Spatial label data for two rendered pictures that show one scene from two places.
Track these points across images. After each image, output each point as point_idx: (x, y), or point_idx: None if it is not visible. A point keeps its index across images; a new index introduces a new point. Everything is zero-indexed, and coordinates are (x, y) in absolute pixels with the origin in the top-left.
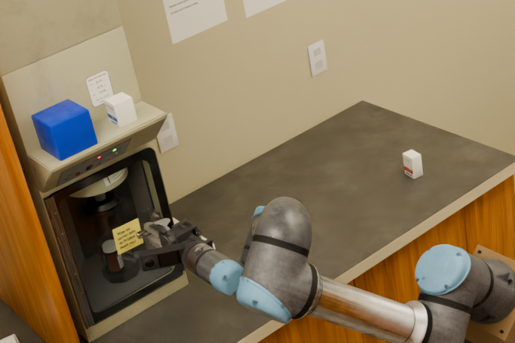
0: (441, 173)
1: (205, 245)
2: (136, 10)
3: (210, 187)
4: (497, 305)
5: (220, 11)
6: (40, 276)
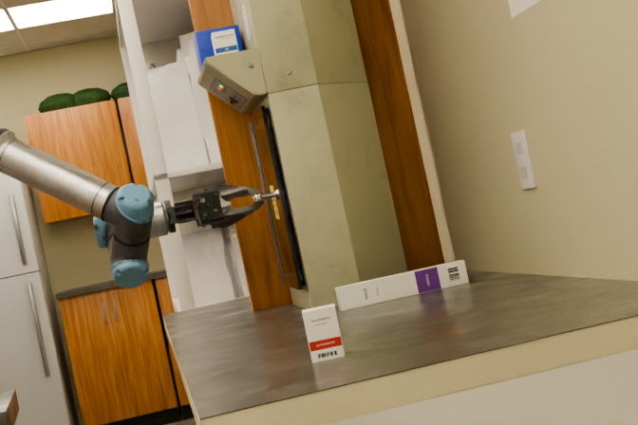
0: (288, 373)
1: (154, 203)
2: None
3: (535, 278)
4: None
5: None
6: None
